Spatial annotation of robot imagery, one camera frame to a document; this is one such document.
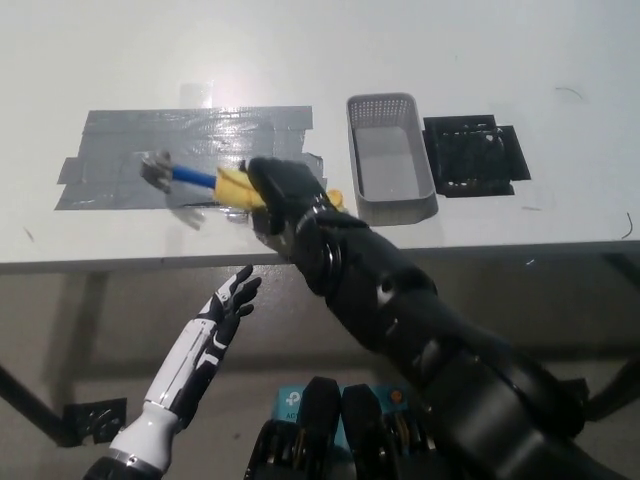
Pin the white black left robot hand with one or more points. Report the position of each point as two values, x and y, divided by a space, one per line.
200 360

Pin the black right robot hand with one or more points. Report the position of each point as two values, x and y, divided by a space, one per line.
285 190

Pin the black robot torso teal tops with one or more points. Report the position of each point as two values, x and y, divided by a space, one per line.
320 440

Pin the black tape patch on desk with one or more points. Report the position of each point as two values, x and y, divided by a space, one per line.
470 160

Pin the gray perforated plastic basket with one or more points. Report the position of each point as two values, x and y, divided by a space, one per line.
390 175

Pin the black metal table leg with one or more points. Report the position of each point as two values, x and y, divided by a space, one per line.
615 395
27 407

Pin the gray duct tape patch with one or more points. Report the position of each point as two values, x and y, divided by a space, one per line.
120 135

